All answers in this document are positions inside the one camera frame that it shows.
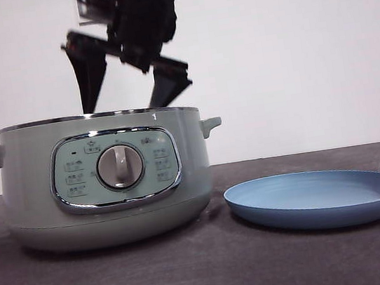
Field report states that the blue round plate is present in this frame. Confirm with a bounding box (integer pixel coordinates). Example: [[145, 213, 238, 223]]
[[221, 160, 380, 244]]

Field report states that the pale green electric steamer pot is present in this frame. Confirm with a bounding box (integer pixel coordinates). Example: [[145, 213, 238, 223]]
[[0, 95, 238, 263]]

